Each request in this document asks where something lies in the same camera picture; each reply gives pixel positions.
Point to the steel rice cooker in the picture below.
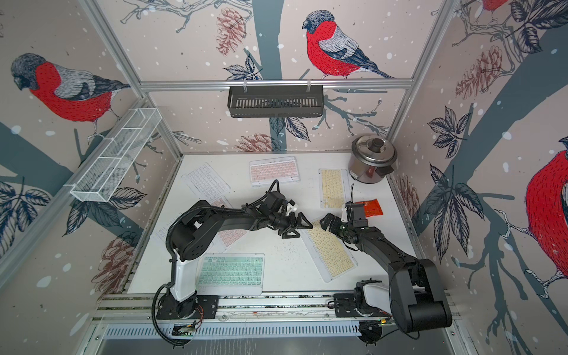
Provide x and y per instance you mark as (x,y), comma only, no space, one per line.
(372,159)

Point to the white keyboard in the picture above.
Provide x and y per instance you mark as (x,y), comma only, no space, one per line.
(205,183)

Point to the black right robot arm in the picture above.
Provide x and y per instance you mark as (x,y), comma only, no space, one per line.
(413,296)

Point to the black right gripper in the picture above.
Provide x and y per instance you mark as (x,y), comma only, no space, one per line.
(334,226)

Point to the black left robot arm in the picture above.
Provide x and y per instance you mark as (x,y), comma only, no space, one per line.
(191,234)

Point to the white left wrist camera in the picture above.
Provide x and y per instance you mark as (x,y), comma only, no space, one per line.
(290,207)

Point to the pink keyboard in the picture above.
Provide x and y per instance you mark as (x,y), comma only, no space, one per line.
(264,172)
(228,235)

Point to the white wire mesh basket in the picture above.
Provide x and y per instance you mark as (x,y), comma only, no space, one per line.
(105,174)

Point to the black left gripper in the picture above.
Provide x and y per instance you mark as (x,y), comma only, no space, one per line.
(299,218)

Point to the red small packet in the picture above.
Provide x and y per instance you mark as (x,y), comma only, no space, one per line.
(372,208)

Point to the aluminium frame rail base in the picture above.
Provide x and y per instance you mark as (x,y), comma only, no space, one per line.
(269,306)

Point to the yellow keyboard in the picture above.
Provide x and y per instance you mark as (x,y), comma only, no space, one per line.
(334,188)
(331,258)

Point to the black hanging wire basket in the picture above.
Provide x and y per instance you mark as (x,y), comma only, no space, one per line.
(276,102)

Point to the green keyboard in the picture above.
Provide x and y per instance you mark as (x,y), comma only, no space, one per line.
(232,275)

